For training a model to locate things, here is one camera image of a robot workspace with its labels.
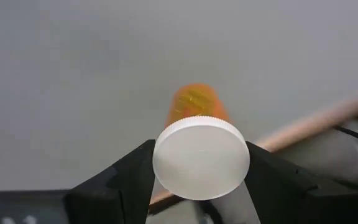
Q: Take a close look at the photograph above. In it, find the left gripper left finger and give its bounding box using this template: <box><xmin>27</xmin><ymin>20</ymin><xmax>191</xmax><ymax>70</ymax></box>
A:
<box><xmin>63</xmin><ymin>139</ymin><xmax>157</xmax><ymax>224</ymax></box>

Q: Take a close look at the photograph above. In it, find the orange pill bottle white cap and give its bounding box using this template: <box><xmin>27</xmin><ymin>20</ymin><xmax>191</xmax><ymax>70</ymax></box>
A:
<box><xmin>152</xmin><ymin>83</ymin><xmax>250</xmax><ymax>201</ymax></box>

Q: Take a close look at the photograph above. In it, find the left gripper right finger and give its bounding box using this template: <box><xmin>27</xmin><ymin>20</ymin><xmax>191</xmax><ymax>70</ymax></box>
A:
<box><xmin>244</xmin><ymin>141</ymin><xmax>319</xmax><ymax>224</ymax></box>

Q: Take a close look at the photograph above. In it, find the black aluminium table frame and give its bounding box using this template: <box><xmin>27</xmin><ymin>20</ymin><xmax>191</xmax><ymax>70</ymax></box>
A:
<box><xmin>334</xmin><ymin>107</ymin><xmax>358</xmax><ymax>147</ymax></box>

